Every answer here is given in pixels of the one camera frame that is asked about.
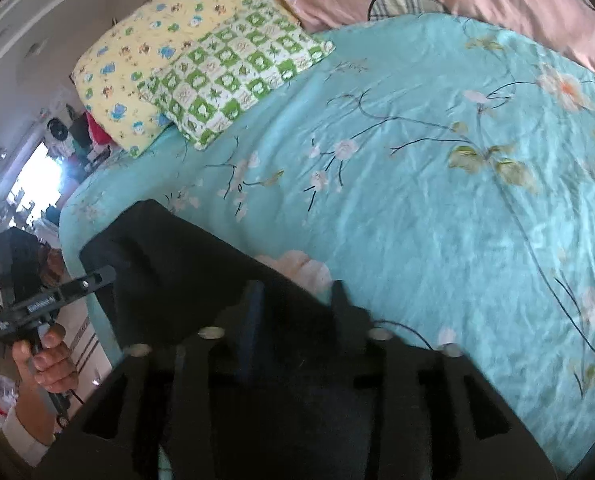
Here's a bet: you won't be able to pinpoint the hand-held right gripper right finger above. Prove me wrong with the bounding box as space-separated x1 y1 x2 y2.
329 280 559 480

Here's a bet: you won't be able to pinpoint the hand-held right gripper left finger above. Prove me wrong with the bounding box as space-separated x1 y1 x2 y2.
36 280 274 480

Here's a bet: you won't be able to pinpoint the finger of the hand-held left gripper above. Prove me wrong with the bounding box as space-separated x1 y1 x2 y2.
52 267 117 307

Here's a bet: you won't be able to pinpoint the black pants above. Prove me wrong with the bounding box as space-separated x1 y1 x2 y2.
79 199 384 480

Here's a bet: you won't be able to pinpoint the person's left forearm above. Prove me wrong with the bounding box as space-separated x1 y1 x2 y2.
0 373 61 467

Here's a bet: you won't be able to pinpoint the person's left hand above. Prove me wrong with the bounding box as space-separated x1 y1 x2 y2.
12 323 79 396

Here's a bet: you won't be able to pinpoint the bright window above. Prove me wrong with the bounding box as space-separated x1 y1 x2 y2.
11 141 67 212

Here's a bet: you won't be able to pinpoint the turquoise floral bedsheet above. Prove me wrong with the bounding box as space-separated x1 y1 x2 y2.
58 12 595 477

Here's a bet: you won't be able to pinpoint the red cloth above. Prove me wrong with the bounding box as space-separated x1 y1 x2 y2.
86 112 114 149

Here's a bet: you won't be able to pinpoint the yellow printed pillow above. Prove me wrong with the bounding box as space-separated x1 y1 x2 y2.
70 0 279 159

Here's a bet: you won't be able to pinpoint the green checked pillow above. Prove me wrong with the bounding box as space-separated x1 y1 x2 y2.
137 9 337 151

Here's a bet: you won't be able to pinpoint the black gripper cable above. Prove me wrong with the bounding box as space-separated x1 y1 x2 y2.
51 389 86 430

